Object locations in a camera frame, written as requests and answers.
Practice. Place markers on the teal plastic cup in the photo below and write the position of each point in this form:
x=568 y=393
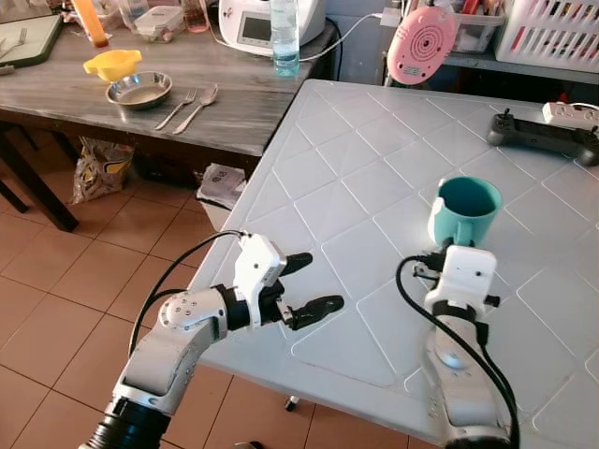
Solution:
x=463 y=213

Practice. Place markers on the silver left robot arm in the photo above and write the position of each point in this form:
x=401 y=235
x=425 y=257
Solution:
x=173 y=351

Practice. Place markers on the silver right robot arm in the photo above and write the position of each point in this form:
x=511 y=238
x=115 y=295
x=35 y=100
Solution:
x=459 y=374

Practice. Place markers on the black handheld controller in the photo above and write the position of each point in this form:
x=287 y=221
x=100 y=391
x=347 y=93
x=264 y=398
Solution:
x=547 y=136

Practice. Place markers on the grey wooden table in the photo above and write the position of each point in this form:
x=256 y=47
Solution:
x=234 y=103

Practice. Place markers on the white power strip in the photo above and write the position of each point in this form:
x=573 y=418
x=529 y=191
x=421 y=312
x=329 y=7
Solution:
x=571 y=114

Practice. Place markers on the metal spoon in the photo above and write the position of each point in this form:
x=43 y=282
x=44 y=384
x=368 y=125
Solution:
x=195 y=112

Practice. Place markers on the metal fork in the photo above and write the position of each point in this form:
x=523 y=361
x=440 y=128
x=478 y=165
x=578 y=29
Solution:
x=176 y=109

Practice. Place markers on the pink round device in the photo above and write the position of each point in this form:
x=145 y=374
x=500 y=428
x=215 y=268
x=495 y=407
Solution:
x=421 y=45

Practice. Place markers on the printed snack bag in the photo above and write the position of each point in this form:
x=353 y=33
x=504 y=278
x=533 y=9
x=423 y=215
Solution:
x=101 y=173

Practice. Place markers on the clear storage box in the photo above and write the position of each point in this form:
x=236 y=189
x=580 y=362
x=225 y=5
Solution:
x=479 y=26

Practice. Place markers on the clear water bottle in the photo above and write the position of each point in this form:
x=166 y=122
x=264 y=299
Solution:
x=284 y=37

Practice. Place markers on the round metal dish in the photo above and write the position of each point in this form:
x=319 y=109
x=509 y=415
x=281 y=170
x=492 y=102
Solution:
x=138 y=92

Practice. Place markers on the white plastic basket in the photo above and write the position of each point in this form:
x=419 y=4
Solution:
x=552 y=33

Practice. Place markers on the white kitchen appliance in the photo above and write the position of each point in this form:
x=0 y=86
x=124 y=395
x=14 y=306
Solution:
x=248 y=23

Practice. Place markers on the pink drinking glass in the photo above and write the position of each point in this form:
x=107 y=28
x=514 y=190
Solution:
x=196 y=14

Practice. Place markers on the yellow plastic bowl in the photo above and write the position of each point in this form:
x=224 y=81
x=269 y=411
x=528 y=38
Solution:
x=112 y=64

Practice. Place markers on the clear plastic container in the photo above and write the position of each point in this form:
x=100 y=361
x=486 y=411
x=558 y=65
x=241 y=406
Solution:
x=159 y=23

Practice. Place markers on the orange bottle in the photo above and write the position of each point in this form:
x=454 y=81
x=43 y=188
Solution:
x=91 y=21

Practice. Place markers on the dark green tray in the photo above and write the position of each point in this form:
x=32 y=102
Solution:
x=28 y=39

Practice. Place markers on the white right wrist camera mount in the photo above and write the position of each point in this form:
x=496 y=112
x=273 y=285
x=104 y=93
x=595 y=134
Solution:
x=463 y=276

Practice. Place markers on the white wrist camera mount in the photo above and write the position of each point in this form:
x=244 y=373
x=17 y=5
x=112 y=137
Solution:
x=257 y=262
x=463 y=276

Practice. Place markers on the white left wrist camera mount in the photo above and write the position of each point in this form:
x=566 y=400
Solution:
x=257 y=262

